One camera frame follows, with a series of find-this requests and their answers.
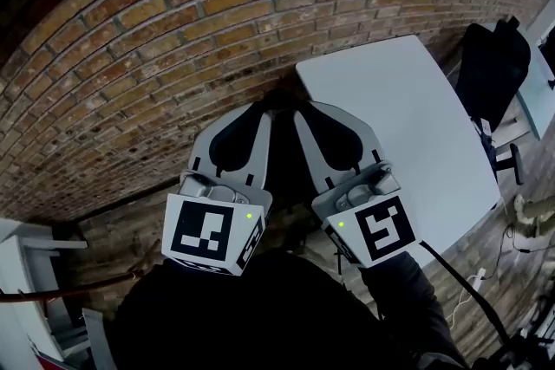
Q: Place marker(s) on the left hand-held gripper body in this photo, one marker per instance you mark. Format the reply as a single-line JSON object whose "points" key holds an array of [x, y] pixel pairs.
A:
{"points": [[201, 231]]}

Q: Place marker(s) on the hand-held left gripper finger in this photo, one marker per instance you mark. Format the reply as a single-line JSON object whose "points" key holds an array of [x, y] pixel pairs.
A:
{"points": [[200, 151], [259, 160]]}

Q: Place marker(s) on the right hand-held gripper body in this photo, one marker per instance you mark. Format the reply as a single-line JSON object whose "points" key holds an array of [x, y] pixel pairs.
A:
{"points": [[381, 229]]}

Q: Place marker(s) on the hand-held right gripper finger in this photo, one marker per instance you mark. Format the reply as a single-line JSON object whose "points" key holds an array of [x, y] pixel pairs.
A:
{"points": [[368, 143], [316, 164]]}

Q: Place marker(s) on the person's right forearm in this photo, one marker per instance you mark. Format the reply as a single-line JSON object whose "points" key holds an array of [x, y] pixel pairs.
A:
{"points": [[403, 299]]}

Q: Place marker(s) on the person's left forearm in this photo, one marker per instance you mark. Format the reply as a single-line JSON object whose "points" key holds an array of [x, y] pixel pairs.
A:
{"points": [[173, 294]]}

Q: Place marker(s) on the white square table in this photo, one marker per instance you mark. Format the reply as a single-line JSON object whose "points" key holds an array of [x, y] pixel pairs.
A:
{"points": [[412, 121]]}

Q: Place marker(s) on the white power strip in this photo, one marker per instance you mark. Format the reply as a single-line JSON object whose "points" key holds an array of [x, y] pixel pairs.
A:
{"points": [[478, 278]]}

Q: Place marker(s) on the person's dark clothed torso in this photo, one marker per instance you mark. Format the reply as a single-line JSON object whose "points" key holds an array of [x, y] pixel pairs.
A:
{"points": [[282, 316]]}

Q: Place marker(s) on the white tag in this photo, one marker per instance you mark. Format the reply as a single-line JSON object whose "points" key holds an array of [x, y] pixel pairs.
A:
{"points": [[485, 127]]}

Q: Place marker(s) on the dark blue bag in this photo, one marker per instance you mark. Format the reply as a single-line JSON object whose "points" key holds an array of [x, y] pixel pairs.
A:
{"points": [[487, 151]]}

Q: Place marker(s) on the black office chair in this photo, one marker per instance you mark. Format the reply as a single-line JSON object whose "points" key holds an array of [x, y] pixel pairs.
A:
{"points": [[490, 69]]}

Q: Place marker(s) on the pale blue desk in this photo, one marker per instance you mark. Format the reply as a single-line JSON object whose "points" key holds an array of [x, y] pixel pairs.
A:
{"points": [[531, 99]]}

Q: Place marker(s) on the long white desk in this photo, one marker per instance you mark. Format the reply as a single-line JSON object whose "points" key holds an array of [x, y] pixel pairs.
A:
{"points": [[17, 255]]}

